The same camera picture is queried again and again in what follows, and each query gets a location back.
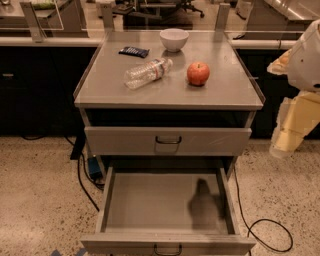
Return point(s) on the white and yellow robot arm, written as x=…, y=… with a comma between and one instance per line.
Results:
x=297, y=117

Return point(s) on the grey metal drawer cabinet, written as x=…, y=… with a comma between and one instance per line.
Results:
x=229, y=98

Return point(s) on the grey upper drawer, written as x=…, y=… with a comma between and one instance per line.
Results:
x=179, y=141

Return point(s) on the open grey lower drawer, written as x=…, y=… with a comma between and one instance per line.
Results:
x=179, y=212

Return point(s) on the clear plastic water bottle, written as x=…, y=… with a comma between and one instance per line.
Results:
x=146, y=73

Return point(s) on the red apple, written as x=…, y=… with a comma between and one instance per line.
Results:
x=198, y=73

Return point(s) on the blue power box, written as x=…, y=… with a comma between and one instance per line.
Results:
x=94, y=168

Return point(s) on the dark blue snack packet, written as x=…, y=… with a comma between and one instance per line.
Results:
x=134, y=51

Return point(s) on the white ceramic bowl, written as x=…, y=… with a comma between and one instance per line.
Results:
x=173, y=39

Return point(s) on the black office chair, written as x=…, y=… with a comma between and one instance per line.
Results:
x=187, y=5

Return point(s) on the long white counter ledge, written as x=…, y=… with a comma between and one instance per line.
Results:
x=95, y=42

